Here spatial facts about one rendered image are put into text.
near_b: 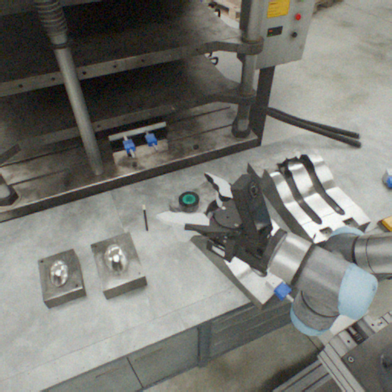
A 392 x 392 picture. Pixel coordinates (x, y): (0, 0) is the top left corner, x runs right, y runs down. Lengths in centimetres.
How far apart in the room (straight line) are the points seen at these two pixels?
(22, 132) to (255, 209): 123
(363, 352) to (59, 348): 88
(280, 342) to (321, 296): 152
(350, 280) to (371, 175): 125
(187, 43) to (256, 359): 159
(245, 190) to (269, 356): 159
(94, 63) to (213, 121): 77
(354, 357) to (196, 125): 134
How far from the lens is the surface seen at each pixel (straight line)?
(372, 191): 170
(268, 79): 194
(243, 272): 122
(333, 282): 55
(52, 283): 129
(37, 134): 156
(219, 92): 167
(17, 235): 154
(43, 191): 168
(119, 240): 129
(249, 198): 52
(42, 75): 141
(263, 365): 201
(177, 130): 185
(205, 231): 55
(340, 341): 106
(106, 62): 142
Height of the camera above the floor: 192
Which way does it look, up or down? 49 degrees down
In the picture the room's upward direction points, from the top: straight up
